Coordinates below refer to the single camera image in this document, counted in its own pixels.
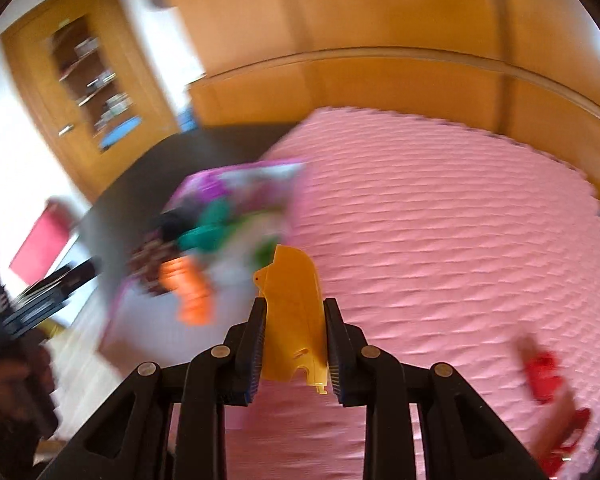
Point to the wooden door with shelves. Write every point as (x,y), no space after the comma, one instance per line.
(88,87)

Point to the pink foam puzzle mat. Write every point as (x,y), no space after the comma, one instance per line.
(445,243)

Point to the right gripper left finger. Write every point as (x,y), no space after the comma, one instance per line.
(241,370)

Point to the red cloth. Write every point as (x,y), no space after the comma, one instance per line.
(48,237)

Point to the person's left hand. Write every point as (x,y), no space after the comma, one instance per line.
(26,382)

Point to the teal plastic cup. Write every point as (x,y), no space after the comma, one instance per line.
(211,228)

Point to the red puzzle piece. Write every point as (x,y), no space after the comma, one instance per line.
(540,367)

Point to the red cylinder bottle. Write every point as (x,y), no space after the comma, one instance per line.
(560,433)

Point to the yellow plastic piece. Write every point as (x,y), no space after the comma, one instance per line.
(295,329)

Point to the green white plug device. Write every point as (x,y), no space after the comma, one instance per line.
(240,255)

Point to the dark brown massage brush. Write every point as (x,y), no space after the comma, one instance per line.
(146,261)

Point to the purple perforated dome toy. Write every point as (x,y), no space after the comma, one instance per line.
(209,188)

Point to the pink white shallow tray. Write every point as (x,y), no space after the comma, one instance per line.
(143,328)

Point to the wooden wall cabinet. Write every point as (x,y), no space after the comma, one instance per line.
(528,69)

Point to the orange building block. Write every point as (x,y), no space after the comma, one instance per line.
(183,277)

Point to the black rimmed clear jar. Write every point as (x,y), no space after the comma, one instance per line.
(173,223)

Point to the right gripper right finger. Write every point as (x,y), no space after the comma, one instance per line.
(347,371)

